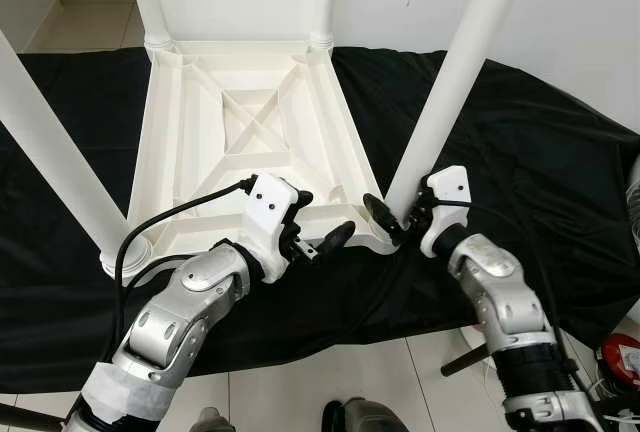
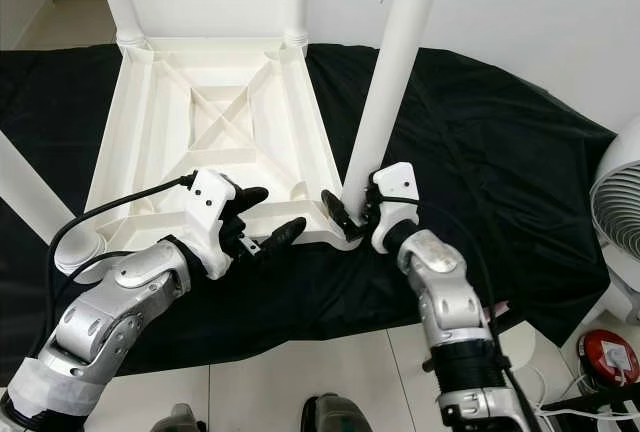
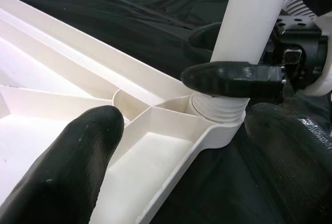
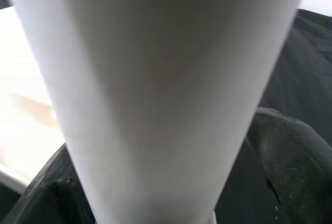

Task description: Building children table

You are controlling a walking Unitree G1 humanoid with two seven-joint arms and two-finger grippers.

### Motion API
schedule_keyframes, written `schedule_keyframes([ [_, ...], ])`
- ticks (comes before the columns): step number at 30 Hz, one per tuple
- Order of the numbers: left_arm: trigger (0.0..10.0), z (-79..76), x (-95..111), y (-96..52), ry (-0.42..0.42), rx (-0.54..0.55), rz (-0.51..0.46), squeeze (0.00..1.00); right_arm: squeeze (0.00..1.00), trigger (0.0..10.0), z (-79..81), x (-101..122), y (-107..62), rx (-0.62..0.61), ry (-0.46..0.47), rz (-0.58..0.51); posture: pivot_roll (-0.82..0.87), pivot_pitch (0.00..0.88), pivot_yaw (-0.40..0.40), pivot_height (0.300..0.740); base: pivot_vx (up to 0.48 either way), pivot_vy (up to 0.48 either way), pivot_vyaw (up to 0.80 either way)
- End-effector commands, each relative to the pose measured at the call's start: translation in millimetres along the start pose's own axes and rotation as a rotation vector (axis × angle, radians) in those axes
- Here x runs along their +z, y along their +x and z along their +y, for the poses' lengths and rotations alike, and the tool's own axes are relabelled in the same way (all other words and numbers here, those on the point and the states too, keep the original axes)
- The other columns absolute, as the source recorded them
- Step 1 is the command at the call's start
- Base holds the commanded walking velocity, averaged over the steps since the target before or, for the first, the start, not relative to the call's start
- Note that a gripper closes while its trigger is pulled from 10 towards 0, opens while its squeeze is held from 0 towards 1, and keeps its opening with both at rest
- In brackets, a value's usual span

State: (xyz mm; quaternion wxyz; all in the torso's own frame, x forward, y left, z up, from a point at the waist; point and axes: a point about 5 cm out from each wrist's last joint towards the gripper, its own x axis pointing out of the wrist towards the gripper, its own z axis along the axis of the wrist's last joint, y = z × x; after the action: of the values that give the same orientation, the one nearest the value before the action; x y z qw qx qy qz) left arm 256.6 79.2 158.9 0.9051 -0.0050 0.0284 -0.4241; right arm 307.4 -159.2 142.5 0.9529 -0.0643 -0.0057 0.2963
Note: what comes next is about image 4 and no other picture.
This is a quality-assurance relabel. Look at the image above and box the white plastic table top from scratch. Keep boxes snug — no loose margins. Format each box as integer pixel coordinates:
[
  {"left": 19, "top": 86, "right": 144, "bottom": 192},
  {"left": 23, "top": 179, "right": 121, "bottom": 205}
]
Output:
[{"left": 0, "top": 6, "right": 68, "bottom": 193}]

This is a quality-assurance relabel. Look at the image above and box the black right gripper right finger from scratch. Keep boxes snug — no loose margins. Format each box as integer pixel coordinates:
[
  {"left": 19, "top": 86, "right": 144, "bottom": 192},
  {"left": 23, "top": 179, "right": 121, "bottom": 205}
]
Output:
[{"left": 246, "top": 107, "right": 332, "bottom": 224}]

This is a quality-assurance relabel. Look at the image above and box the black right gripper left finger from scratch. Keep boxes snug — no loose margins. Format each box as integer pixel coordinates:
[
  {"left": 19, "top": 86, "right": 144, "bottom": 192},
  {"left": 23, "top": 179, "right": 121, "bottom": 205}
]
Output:
[{"left": 7, "top": 141, "right": 96, "bottom": 224}]

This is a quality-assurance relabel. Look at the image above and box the black table cloth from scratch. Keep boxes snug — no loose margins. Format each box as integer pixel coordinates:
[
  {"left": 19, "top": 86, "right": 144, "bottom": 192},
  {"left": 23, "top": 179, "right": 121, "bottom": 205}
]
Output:
[{"left": 0, "top": 0, "right": 332, "bottom": 224}]

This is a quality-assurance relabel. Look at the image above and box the white plastic table leg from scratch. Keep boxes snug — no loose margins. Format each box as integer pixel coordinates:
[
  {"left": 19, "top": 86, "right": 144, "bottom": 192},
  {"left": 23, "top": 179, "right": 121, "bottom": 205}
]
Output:
[{"left": 5, "top": 0, "right": 314, "bottom": 224}]

